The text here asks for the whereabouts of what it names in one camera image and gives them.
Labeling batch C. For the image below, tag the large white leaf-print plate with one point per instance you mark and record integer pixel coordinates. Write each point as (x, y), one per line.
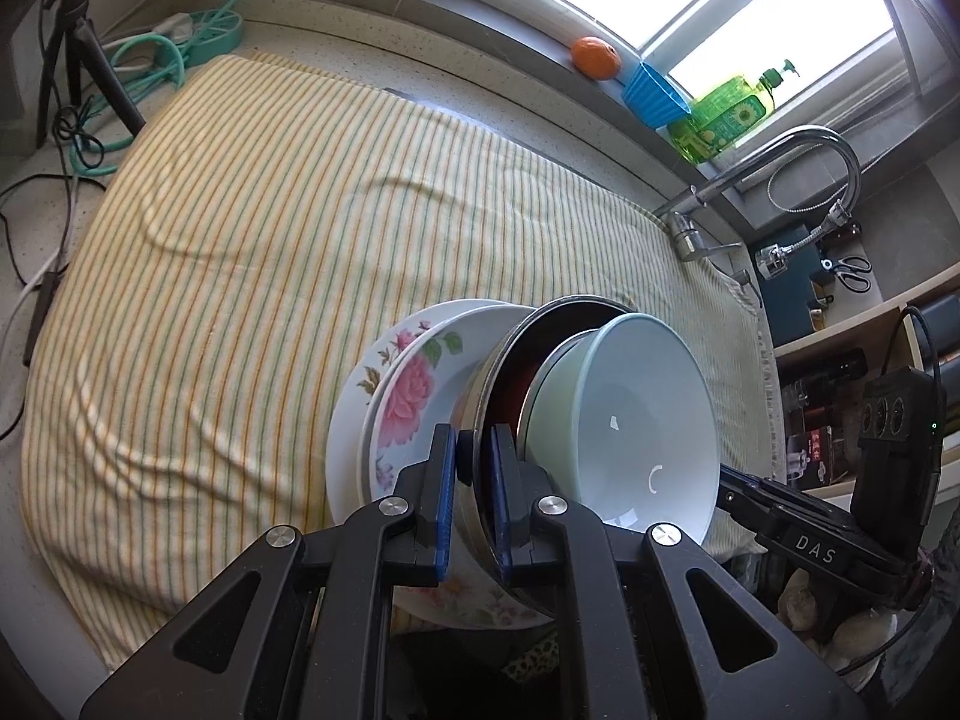
(341, 450)

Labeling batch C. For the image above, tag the stainless steel bowl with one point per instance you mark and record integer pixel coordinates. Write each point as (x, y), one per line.
(480, 390)

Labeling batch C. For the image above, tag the light green bowl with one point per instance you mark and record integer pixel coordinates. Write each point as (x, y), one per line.
(622, 420)

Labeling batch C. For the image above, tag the orange fruit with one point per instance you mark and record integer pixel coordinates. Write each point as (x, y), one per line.
(596, 58)

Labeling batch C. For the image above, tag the white plug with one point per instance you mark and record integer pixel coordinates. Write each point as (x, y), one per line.
(174, 28)

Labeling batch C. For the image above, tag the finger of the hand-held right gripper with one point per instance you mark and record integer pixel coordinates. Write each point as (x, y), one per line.
(750, 499)

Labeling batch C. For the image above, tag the blue plastic basket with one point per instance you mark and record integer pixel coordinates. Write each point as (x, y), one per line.
(652, 97)

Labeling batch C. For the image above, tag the black scissors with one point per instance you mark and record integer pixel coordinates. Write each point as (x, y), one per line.
(855, 274)

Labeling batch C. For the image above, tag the teal power strip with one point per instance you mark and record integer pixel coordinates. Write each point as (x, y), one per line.
(221, 41)

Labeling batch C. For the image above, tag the red bowl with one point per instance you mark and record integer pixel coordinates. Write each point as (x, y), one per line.
(510, 405)

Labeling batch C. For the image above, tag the white pink-rose plate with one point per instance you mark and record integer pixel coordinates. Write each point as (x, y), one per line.
(409, 397)

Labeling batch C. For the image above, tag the black tripod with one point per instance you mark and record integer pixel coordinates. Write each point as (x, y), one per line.
(112, 90)

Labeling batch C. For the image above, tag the striped yellow green cloth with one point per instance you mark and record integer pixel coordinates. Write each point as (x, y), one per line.
(262, 240)

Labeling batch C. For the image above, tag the person's right hand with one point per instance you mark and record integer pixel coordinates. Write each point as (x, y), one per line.
(799, 600)

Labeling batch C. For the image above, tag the black adapter box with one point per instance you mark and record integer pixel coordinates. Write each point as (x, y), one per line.
(39, 319)

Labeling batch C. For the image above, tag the red box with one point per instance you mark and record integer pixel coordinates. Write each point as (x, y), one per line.
(819, 454)

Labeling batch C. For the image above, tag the leopard print cloth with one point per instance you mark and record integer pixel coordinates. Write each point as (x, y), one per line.
(536, 660)

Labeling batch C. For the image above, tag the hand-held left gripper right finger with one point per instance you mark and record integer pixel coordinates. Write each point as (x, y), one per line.
(499, 499)

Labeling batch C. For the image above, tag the wooden shelf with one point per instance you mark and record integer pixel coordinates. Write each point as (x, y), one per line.
(840, 326)

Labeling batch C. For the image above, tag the chrome faucet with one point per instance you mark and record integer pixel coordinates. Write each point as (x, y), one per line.
(817, 139)

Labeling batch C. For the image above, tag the dark blue box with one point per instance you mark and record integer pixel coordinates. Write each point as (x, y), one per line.
(787, 307)

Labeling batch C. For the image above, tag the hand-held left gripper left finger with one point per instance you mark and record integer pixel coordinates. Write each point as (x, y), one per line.
(448, 502)

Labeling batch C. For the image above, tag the green dish soap bottle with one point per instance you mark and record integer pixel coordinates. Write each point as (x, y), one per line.
(720, 116)

